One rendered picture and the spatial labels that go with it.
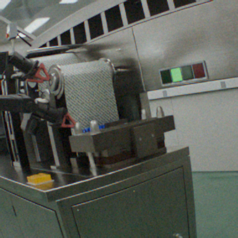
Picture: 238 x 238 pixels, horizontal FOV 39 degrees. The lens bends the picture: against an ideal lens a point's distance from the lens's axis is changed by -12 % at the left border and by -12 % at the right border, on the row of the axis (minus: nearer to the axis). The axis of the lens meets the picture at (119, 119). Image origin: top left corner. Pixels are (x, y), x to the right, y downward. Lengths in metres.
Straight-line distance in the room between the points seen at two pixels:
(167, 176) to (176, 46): 0.50
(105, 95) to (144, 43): 0.28
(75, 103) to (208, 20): 0.64
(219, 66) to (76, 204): 0.68
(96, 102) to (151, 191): 0.44
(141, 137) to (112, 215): 0.32
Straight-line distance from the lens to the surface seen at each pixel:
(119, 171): 1.25
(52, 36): 2.20
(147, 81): 1.54
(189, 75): 1.36
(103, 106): 1.53
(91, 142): 1.27
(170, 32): 1.42
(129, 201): 1.29
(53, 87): 1.47
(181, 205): 1.49
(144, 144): 1.37
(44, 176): 1.24
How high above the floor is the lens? 1.13
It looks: 3 degrees down
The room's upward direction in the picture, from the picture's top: 10 degrees counter-clockwise
